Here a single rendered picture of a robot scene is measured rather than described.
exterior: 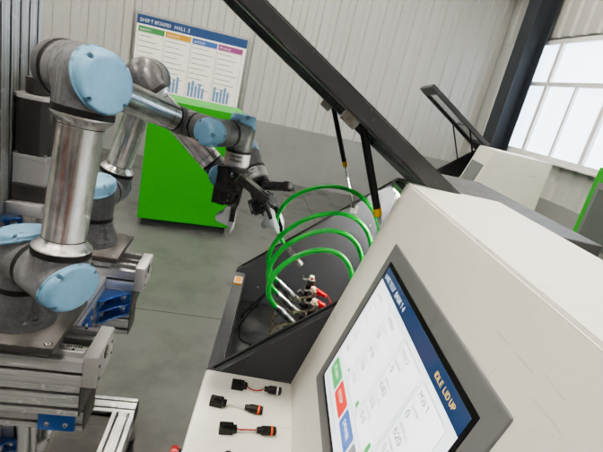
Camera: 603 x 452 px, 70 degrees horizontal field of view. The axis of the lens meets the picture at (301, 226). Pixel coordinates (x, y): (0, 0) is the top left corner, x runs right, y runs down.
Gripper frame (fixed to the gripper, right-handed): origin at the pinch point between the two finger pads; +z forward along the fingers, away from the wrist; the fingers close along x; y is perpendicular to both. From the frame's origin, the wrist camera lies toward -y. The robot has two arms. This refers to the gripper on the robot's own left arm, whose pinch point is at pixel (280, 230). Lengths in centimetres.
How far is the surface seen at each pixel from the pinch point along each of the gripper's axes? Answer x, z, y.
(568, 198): -515, -25, -128
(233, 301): 5.3, 17.6, 23.6
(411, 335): 61, 43, -49
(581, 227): -288, 23, -106
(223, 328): 19.7, 26.6, 18.9
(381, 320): 52, 39, -42
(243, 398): 41, 46, 1
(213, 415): 50, 47, 3
